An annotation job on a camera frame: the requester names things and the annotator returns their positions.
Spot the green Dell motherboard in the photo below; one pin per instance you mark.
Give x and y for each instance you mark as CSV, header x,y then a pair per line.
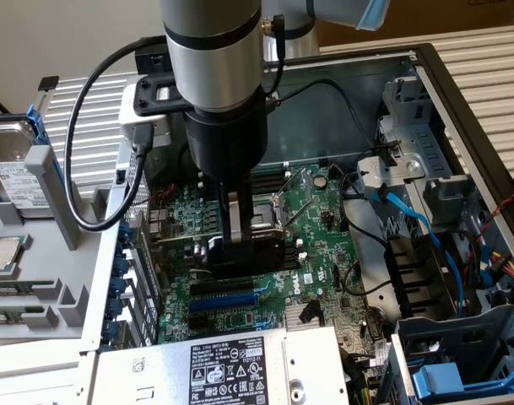
x,y
320,253

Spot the small black box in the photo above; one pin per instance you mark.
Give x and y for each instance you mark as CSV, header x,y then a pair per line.
x,y
155,63

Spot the CPU socket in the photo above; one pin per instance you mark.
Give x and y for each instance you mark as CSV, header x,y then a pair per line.
x,y
269,215

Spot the blue disk caddy rail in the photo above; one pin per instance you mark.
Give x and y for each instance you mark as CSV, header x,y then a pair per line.
x,y
37,126

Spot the grey post black cap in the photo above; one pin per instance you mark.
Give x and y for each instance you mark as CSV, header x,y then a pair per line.
x,y
47,83

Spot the grey disk bay cage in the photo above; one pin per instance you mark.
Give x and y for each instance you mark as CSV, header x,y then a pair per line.
x,y
450,337

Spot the silver chipset heatsink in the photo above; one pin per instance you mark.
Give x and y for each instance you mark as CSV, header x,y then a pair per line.
x,y
292,314

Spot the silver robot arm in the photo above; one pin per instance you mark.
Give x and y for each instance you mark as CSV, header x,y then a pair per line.
x,y
214,50

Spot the black plastic card holder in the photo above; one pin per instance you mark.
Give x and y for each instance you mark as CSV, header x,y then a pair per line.
x,y
408,270

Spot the grey parts rack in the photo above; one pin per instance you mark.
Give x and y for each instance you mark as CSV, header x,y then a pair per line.
x,y
37,257

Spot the long blue expansion slot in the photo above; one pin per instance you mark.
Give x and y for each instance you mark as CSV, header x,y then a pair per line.
x,y
223,302

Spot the long black expansion slot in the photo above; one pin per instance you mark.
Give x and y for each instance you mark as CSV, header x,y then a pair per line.
x,y
220,287

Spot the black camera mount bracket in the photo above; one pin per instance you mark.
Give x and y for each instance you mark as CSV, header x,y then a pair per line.
x,y
149,95

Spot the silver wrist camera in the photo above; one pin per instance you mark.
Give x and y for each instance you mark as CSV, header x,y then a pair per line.
x,y
128,118

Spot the silver power supply with label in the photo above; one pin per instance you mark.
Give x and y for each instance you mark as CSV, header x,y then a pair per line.
x,y
307,358

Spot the plain brown cardboard box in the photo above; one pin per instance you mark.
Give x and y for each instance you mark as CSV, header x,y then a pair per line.
x,y
450,17

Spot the silver CPU chip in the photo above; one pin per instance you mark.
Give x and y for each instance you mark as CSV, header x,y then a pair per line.
x,y
1,253

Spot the blue card retention clip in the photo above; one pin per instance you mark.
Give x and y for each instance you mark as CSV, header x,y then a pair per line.
x,y
114,307
125,232
121,263
109,330
118,284

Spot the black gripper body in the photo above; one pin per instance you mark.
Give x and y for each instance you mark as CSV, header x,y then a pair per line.
x,y
227,143

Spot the open metal PC case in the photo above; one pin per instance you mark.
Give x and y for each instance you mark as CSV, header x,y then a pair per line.
x,y
324,126

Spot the silver hard disk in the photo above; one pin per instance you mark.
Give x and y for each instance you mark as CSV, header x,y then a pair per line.
x,y
12,181

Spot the silver metal disk bay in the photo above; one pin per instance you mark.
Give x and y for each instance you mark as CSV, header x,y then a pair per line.
x,y
412,139

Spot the silver coin battery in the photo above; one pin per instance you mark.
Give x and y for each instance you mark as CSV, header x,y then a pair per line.
x,y
320,181

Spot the green GPU card black heatsink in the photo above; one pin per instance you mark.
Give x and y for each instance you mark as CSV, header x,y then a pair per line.
x,y
269,259

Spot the green RAM stick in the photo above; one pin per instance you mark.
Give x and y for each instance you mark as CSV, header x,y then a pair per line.
x,y
12,315
7,288

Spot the short black expansion slot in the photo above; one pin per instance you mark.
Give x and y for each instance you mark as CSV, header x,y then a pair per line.
x,y
197,323

